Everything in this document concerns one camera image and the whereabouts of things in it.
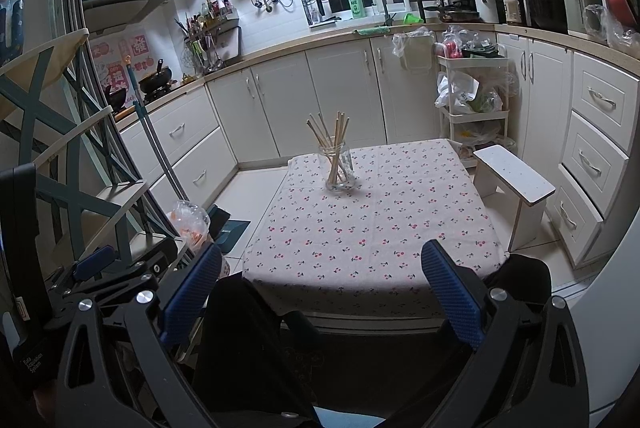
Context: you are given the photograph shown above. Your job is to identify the red pink wall stickers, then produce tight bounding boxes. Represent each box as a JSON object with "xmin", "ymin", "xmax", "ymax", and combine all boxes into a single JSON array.
[{"xmin": 89, "ymin": 35, "xmax": 156, "ymax": 101}]

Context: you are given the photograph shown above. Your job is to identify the wall spice rack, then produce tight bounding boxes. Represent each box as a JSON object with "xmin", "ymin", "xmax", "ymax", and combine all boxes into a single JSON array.
[{"xmin": 182, "ymin": 15, "xmax": 241, "ymax": 41}]

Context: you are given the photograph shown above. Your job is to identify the plastic bag with orange contents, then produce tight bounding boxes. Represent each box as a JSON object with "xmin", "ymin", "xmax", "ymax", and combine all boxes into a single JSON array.
[{"xmin": 167, "ymin": 200, "xmax": 211, "ymax": 254}]

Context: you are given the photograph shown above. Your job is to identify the white base cabinets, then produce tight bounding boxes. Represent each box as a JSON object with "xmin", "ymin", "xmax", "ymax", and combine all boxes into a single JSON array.
[{"xmin": 117, "ymin": 33, "xmax": 640, "ymax": 269}]

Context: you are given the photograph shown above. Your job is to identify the row of condiment bottles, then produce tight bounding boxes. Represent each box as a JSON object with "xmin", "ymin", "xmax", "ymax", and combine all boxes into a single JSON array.
[{"xmin": 197, "ymin": 0, "xmax": 236, "ymax": 21}]

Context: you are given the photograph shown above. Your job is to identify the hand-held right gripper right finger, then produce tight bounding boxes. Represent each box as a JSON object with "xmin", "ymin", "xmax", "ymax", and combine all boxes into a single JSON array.
[{"xmin": 400, "ymin": 239, "xmax": 591, "ymax": 428}]

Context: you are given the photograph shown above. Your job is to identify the person's legs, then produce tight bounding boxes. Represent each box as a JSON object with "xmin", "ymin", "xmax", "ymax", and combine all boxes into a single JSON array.
[{"xmin": 192, "ymin": 253, "xmax": 553, "ymax": 428}]

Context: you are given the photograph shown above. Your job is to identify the white utility cart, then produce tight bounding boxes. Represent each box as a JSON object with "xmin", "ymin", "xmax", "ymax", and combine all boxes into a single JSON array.
[{"xmin": 436, "ymin": 40, "xmax": 516, "ymax": 159}]

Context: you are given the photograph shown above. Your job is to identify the teal dustpan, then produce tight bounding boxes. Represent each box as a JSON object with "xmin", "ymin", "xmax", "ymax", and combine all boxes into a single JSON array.
[{"xmin": 207, "ymin": 205, "xmax": 251, "ymax": 254}]

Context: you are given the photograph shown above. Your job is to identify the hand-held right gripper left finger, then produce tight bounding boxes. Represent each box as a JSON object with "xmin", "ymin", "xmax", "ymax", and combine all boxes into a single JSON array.
[{"xmin": 55, "ymin": 242, "xmax": 224, "ymax": 428}]

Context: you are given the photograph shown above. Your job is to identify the clear plastic bag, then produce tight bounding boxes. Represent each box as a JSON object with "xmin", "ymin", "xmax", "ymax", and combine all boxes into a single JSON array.
[{"xmin": 585, "ymin": 4, "xmax": 640, "ymax": 59}]

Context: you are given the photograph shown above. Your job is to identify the crumpled plastic bag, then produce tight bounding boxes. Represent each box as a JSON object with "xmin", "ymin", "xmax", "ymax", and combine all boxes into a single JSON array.
[{"xmin": 450, "ymin": 125, "xmax": 506, "ymax": 149}]

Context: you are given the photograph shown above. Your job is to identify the white plastic bag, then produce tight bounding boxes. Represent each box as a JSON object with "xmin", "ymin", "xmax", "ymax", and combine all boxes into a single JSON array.
[{"xmin": 436, "ymin": 72, "xmax": 503, "ymax": 115}]

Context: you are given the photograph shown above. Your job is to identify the hanging kitchen utensils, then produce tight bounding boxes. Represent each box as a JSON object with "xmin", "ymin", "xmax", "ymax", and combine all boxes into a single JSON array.
[{"xmin": 175, "ymin": 15, "xmax": 226, "ymax": 76}]

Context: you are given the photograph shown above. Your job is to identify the clear glass jar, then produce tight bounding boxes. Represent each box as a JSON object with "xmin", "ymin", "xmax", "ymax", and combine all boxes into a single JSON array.
[{"xmin": 318, "ymin": 142, "xmax": 356, "ymax": 193}]

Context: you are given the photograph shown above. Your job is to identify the bundle of wooden chopsticks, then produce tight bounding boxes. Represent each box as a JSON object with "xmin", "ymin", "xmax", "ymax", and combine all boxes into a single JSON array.
[{"xmin": 306, "ymin": 109, "xmax": 351, "ymax": 186}]

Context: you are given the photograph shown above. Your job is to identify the black wok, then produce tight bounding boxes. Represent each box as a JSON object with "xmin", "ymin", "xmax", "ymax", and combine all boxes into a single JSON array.
[
  {"xmin": 139, "ymin": 59, "xmax": 174, "ymax": 95},
  {"xmin": 104, "ymin": 85, "xmax": 130, "ymax": 115}
]

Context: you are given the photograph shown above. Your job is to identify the hanging bin with plastic bag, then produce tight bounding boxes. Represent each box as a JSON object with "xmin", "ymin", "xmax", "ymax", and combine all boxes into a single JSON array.
[{"xmin": 392, "ymin": 28, "xmax": 435, "ymax": 73}]

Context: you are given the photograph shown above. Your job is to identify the beige kitchen countertop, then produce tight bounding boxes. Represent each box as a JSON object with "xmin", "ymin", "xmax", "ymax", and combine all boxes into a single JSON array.
[{"xmin": 115, "ymin": 22, "xmax": 640, "ymax": 76}]

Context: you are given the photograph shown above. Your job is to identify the small white stool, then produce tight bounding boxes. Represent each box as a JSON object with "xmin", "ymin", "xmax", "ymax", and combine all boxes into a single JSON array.
[{"xmin": 472, "ymin": 145, "xmax": 556, "ymax": 254}]

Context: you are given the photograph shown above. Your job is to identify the black wire caddy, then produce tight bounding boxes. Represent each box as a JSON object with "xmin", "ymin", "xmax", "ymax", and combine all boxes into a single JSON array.
[{"xmin": 301, "ymin": 0, "xmax": 333, "ymax": 27}]

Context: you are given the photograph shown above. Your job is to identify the white cutting board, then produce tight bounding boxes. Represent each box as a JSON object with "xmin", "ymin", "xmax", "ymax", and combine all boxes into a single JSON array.
[{"xmin": 216, "ymin": 28, "xmax": 243, "ymax": 59}]

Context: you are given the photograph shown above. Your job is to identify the red pan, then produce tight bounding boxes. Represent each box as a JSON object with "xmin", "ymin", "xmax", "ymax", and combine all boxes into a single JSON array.
[{"xmin": 602, "ymin": 0, "xmax": 638, "ymax": 29}]

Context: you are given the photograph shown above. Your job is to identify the wooden folding chair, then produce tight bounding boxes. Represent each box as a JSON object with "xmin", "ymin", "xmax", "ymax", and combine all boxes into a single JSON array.
[{"xmin": 0, "ymin": 28, "xmax": 188, "ymax": 269}]

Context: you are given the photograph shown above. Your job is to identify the steel sink faucet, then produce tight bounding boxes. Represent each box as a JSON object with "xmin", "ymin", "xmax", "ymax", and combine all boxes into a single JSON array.
[{"xmin": 352, "ymin": 0, "xmax": 393, "ymax": 27}]

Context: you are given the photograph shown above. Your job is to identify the white thermos jug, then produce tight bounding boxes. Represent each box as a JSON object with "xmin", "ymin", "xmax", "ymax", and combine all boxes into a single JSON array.
[{"xmin": 472, "ymin": 0, "xmax": 501, "ymax": 25}]

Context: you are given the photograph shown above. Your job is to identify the white electric water boiler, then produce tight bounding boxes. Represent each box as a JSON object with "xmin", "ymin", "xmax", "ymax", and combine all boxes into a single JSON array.
[{"xmin": 556, "ymin": 0, "xmax": 608, "ymax": 41}]

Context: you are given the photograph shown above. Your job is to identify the range hood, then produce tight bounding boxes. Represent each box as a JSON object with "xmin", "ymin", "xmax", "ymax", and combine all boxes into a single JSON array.
[{"xmin": 80, "ymin": 0, "xmax": 182, "ymax": 34}]

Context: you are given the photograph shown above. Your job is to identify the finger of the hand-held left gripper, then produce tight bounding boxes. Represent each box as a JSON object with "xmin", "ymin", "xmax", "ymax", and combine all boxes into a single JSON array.
[
  {"xmin": 100, "ymin": 238, "xmax": 183, "ymax": 309},
  {"xmin": 47, "ymin": 244, "xmax": 117, "ymax": 304}
]

